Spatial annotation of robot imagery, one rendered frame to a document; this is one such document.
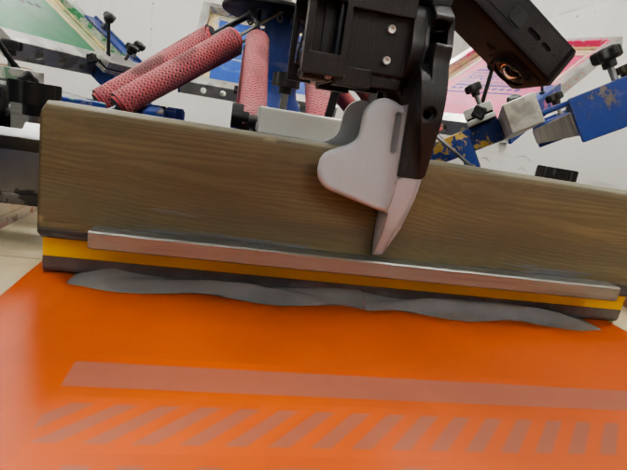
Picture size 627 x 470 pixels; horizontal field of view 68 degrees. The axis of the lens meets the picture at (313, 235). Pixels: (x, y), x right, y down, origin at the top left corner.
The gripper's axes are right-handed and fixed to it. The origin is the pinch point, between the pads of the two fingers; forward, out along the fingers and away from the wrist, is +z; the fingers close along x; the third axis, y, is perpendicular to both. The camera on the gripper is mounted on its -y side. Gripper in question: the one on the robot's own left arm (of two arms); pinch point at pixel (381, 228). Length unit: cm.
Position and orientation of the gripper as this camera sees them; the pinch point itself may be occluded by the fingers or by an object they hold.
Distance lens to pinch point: 31.4
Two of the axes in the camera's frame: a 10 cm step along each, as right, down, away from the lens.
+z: -1.4, 9.6, 2.3
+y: -9.8, -1.0, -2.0
